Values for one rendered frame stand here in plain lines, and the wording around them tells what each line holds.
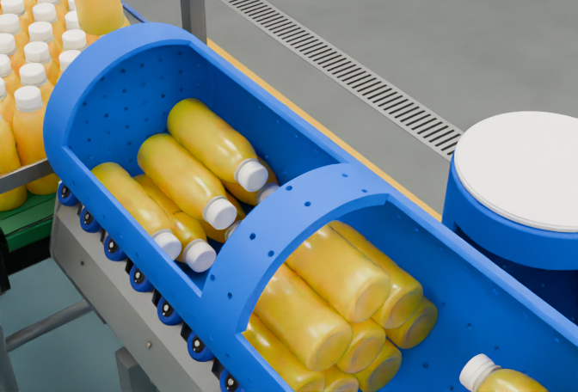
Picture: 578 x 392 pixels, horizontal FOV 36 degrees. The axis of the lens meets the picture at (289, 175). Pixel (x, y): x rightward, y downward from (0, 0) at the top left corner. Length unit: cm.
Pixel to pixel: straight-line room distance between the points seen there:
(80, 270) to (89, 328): 110
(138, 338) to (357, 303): 43
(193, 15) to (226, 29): 191
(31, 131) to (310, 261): 60
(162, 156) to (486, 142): 49
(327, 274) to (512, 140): 52
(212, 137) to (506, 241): 43
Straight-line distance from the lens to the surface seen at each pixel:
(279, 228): 91
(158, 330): 123
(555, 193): 130
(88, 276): 139
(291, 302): 96
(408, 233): 109
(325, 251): 97
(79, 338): 248
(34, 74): 146
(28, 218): 147
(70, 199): 138
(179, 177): 120
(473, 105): 334
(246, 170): 116
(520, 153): 136
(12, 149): 142
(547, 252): 127
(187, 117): 125
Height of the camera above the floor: 183
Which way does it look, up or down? 39 degrees down
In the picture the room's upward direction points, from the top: 1 degrees clockwise
